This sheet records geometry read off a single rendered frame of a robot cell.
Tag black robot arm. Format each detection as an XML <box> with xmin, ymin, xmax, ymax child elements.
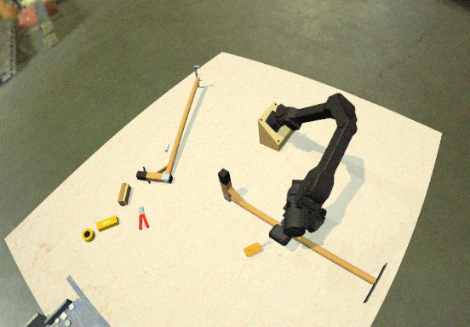
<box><xmin>266</xmin><ymin>93</ymin><xmax>358</xmax><ymax>238</ymax></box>

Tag red-handled pliers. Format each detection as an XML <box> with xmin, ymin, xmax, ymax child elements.
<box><xmin>139</xmin><ymin>206</ymin><xmax>149</xmax><ymax>230</ymax></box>

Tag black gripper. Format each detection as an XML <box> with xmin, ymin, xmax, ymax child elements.
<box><xmin>269</xmin><ymin>198</ymin><xmax>316</xmax><ymax>246</ymax></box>

